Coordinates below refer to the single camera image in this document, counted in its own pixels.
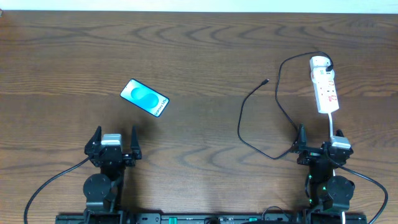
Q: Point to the blue Galaxy smartphone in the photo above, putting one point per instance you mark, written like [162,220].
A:
[144,97]

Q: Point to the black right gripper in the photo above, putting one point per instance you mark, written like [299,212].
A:
[321,150]

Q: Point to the white power strip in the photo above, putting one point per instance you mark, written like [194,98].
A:
[325,90]

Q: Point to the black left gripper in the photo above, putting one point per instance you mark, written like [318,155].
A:
[112,154]

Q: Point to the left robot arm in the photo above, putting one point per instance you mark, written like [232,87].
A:
[103,191]

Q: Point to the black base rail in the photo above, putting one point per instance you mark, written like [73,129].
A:
[156,218]

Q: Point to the white USB charger adapter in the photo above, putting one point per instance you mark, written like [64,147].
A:
[321,61]

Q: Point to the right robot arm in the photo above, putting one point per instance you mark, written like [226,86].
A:
[329,194]

